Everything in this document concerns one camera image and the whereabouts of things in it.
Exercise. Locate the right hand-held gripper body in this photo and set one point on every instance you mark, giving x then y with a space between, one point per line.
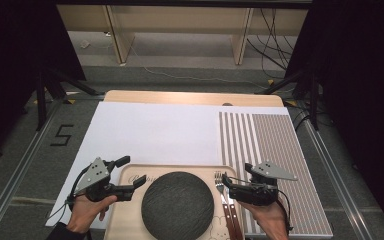
256 193

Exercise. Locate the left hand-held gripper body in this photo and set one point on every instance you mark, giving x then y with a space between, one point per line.
95 175

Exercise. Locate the wooden tray with rabbit print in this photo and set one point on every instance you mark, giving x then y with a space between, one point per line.
126 216

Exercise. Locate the dark grey round plate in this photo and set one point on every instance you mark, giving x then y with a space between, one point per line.
178 206

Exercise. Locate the person's right hand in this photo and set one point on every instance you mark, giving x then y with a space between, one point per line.
270 220

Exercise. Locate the person's left hand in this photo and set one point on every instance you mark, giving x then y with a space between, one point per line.
85 213

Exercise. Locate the striped grey placemat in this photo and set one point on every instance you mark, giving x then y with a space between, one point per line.
273 133

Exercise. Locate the white board sheet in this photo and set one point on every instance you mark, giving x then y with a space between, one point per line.
153 133

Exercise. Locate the black metal stand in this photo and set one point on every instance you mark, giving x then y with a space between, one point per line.
313 100
41 100

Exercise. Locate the small white paper scrap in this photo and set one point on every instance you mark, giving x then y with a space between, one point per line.
85 44

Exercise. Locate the black curtain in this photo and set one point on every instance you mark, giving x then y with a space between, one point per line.
363 83
10 66

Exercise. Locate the light wooden shelf unit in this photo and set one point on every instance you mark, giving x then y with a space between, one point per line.
180 20

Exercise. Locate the aluminium floor rail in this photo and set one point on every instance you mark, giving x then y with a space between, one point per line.
338 180
16 173

